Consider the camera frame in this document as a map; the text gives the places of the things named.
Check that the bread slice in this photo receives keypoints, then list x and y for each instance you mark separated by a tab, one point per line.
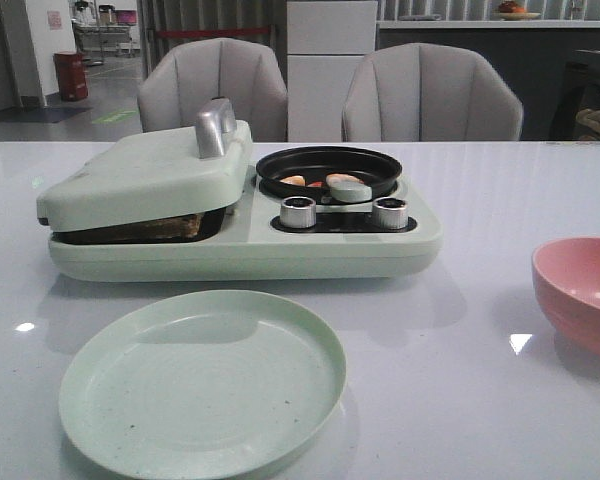
172	229

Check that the green breakfast maker lid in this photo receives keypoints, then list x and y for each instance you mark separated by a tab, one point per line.
148	176

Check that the pink bowl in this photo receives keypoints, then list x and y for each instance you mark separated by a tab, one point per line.
566	281

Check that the green breakfast maker base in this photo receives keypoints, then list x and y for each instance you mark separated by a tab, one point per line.
249	247

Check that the left silver control knob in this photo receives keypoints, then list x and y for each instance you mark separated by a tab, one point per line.
298	212

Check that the silver control knob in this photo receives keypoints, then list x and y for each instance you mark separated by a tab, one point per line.
298	212
390	213

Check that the black round frying pan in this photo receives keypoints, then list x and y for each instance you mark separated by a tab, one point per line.
379	171

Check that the right silver control knob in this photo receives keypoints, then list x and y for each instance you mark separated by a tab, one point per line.
390	213

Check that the light green plate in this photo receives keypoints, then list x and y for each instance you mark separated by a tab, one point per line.
205	385

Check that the right grey chair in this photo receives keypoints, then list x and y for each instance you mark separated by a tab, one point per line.
421	92

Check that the grey chair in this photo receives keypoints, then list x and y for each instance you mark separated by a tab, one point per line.
191	74
421	92

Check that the left grey chair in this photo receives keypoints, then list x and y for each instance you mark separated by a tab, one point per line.
191	74

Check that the white cabinet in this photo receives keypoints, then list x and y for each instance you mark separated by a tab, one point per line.
326	40

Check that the red bin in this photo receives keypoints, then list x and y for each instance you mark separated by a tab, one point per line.
71	77

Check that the fruit plate on counter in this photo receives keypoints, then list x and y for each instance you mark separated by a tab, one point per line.
513	11

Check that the dark washing machine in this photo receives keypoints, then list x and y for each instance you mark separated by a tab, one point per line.
577	115

